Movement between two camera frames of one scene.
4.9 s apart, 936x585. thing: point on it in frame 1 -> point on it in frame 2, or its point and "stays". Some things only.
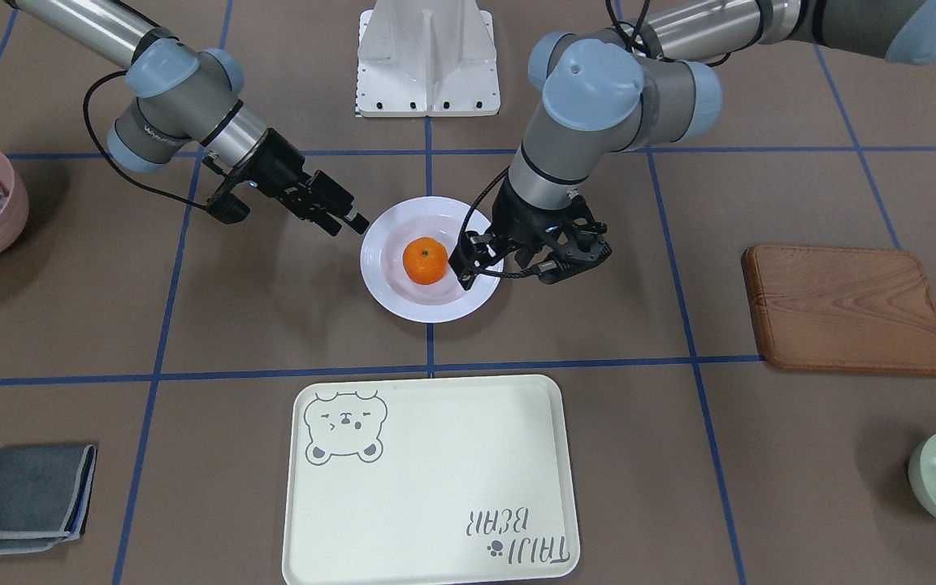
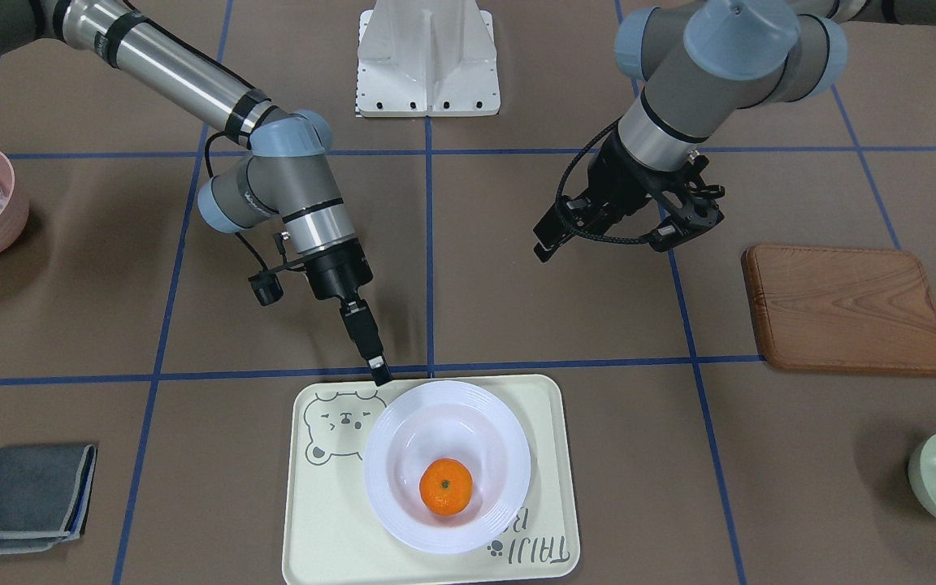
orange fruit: x=425 y=260 -> x=445 y=486
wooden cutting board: x=847 y=310 stays
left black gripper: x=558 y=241 -> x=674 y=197
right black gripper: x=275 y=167 -> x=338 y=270
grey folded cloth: x=33 y=497 stays
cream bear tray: x=431 y=480 stays
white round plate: x=384 y=241 -> x=458 y=422
